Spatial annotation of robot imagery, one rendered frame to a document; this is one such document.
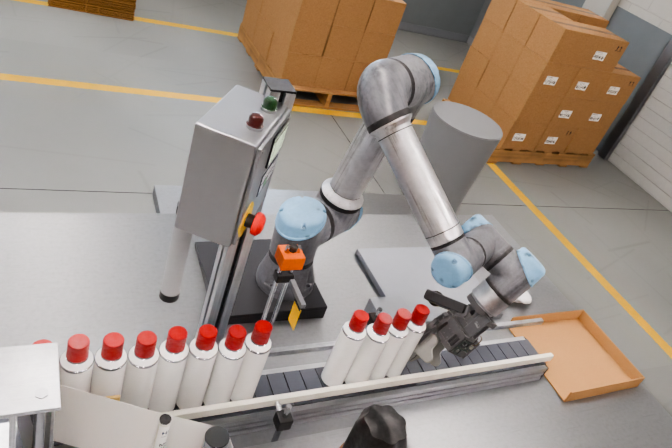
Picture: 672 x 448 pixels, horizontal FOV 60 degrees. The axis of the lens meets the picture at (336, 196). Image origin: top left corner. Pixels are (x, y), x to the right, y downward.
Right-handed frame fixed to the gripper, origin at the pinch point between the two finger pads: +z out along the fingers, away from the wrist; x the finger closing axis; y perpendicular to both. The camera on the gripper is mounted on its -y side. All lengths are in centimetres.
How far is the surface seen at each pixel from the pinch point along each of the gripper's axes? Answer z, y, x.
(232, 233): -7, 1, -63
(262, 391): 22.3, 0.3, -27.8
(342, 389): 11.6, 4.9, -15.9
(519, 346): -14.6, -1.8, 36.4
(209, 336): 12, 2, -51
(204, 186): -11, -2, -71
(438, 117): -41, -183, 135
